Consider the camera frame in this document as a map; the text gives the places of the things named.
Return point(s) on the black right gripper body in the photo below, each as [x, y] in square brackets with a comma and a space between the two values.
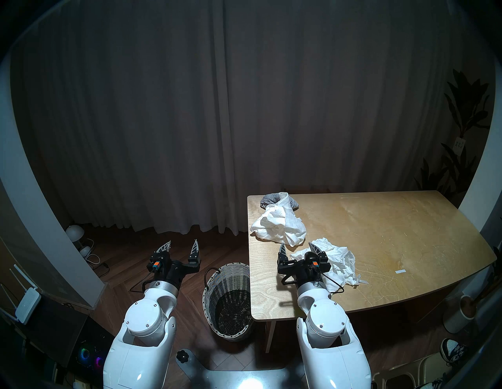
[298, 270]

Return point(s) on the computer case with rgb fans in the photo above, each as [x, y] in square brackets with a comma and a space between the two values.
[90, 353]

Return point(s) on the light wooden table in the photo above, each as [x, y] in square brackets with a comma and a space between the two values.
[392, 235]

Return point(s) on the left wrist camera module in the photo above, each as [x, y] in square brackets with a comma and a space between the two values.
[156, 264]

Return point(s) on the white wifi router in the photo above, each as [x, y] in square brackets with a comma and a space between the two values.
[28, 306]

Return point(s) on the black white sneaker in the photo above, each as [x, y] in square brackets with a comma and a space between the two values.
[453, 351]

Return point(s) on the woven wicker laundry hamper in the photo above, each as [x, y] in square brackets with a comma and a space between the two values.
[227, 309]

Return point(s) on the dark low cabinet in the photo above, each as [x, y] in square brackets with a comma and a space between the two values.
[59, 329]

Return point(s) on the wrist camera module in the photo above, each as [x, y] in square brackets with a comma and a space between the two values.
[156, 264]
[311, 260]

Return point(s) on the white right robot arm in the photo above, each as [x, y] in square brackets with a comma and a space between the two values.
[329, 329]

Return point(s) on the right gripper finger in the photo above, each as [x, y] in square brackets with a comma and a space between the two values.
[282, 253]
[315, 251]

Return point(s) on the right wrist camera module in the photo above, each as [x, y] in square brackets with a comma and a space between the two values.
[311, 260]

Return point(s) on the black base knob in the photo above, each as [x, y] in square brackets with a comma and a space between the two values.
[182, 357]

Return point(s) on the grey garment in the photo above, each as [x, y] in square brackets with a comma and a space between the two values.
[268, 200]

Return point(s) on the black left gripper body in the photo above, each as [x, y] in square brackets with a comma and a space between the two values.
[172, 272]

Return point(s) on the large white shirt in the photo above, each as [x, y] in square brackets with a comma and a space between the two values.
[280, 225]

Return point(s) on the long pleated curtain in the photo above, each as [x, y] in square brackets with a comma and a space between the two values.
[235, 117]

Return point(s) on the tall leafy houseplant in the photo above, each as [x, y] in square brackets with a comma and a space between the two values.
[466, 113]

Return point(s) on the white mushroom lamp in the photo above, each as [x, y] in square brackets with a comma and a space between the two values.
[74, 232]

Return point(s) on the white garment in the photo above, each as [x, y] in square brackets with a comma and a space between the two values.
[341, 262]

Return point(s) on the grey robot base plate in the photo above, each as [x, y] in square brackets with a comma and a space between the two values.
[243, 378]

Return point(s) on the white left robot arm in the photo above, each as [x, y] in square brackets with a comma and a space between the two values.
[145, 321]

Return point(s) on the beige plastic chair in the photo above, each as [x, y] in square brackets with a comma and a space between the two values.
[411, 372]

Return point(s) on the white cylindrical plant pot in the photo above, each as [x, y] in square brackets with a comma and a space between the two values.
[457, 317]

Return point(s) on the white paper plant tag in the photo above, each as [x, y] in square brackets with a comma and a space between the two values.
[459, 144]

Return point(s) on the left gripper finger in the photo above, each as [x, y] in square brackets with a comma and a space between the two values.
[164, 250]
[195, 251]

